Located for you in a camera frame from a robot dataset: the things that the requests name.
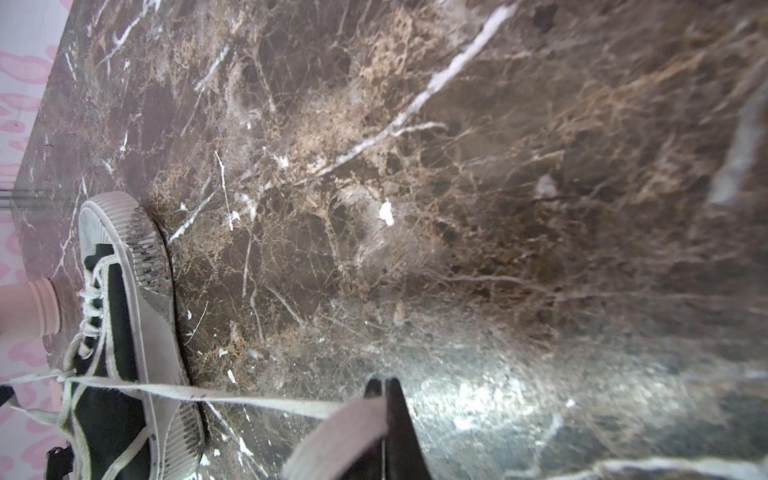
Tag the white shoelace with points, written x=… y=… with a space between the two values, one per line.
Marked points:
x=210 y=396

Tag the pink pen cup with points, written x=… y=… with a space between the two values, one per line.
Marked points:
x=29 y=310

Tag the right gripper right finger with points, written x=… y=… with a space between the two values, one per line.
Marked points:
x=403 y=457

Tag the black white sneaker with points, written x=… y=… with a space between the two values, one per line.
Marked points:
x=115 y=224

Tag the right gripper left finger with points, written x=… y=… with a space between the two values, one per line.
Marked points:
x=369 y=465

